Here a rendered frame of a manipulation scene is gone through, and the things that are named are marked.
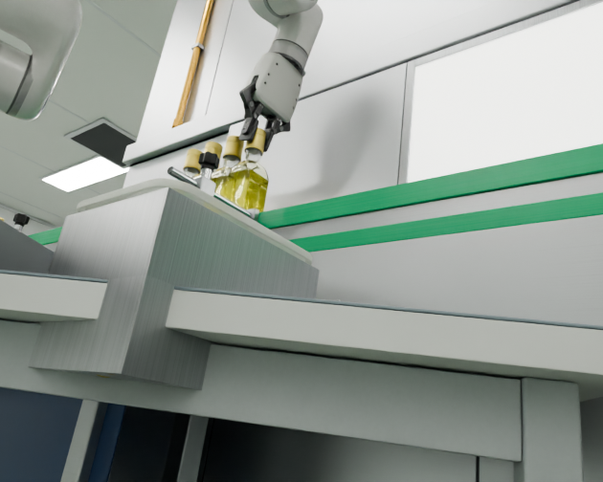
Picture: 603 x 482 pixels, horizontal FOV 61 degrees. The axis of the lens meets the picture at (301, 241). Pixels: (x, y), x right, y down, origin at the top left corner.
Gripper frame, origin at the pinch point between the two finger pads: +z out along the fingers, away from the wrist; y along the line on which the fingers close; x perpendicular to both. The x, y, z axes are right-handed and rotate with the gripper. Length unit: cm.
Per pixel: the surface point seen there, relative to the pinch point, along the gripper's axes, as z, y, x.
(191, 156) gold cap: 5.2, 1.4, -15.5
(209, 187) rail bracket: 16.9, 14.9, 13.7
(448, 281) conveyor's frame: 21, 6, 48
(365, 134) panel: -7.1, -12.0, 14.6
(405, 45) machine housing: -26.8, -12.8, 16.0
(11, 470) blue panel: 66, 13, -9
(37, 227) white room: 10, -198, -606
